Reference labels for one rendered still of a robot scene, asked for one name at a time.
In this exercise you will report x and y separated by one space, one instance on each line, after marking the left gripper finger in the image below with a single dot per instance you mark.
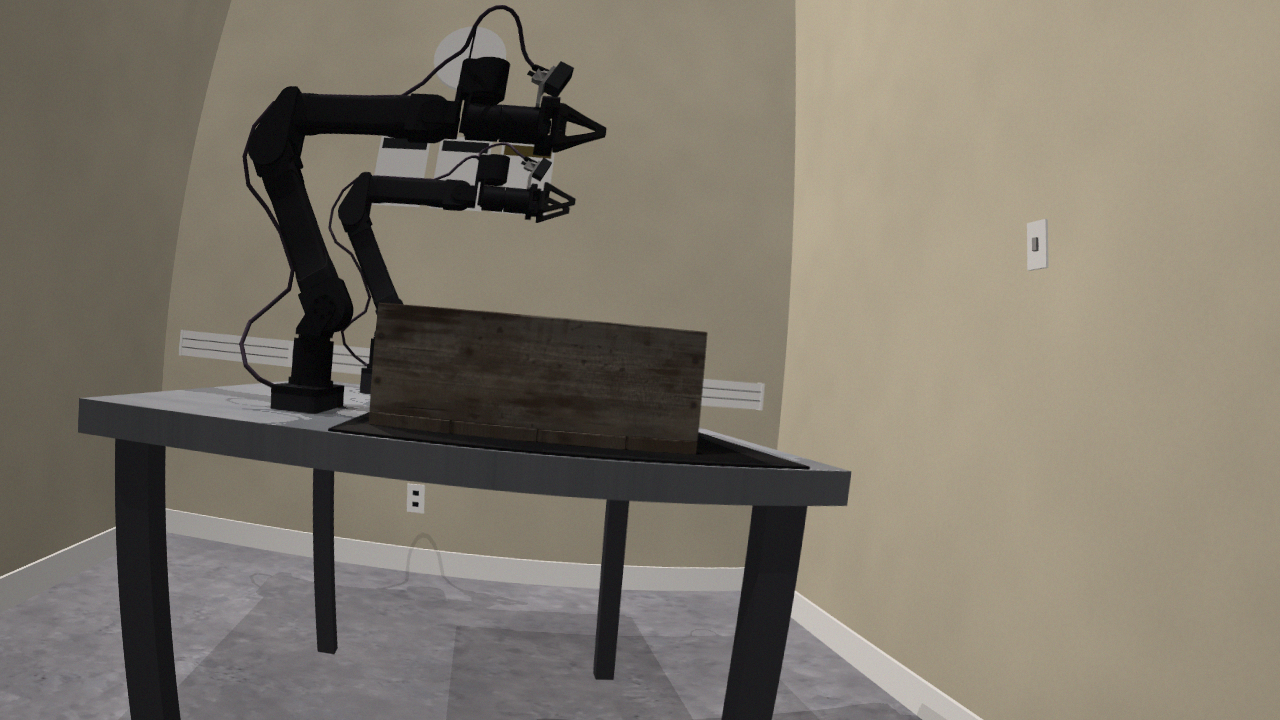
546 208
541 217

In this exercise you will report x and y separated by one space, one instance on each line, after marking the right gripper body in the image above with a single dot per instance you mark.
519 124

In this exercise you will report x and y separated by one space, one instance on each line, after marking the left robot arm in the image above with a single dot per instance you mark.
448 194

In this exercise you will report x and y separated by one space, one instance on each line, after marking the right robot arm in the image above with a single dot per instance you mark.
420 118

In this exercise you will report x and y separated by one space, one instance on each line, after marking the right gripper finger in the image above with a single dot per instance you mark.
569 146
562 140

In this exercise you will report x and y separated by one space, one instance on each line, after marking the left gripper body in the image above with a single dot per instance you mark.
521 201

